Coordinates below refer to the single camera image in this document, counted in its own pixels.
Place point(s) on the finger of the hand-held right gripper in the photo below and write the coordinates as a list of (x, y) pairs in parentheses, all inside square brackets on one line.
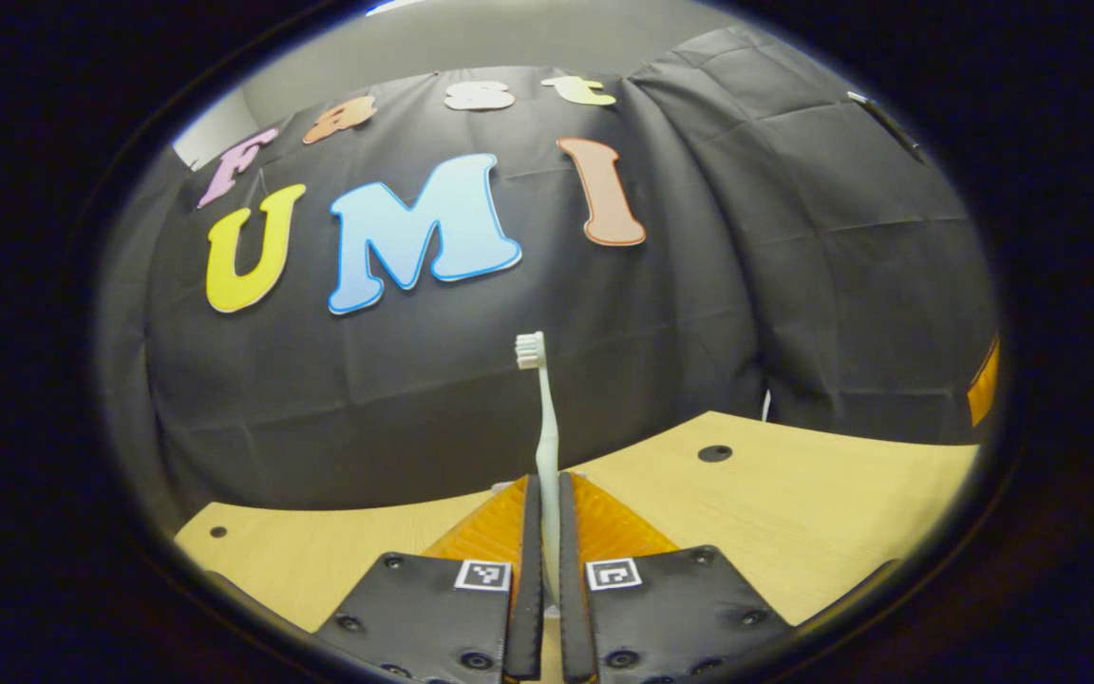
[(986, 380)]

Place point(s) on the dark metal stand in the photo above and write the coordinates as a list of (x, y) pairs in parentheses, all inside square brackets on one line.
[(884, 119)]

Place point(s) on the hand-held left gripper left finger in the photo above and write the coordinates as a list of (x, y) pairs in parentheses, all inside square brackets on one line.
[(530, 589)]

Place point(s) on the small white strip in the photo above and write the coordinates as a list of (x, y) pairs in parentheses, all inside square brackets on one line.
[(765, 407)]

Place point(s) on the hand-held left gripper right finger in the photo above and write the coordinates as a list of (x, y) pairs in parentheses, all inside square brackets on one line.
[(574, 608)]

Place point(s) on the white toothbrush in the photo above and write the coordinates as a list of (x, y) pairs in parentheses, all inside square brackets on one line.
[(548, 446)]

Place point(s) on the wooden desktop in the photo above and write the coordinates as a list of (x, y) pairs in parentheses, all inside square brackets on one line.
[(794, 513)]

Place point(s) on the black backdrop cloth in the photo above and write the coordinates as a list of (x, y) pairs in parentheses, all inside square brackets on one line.
[(680, 313)]

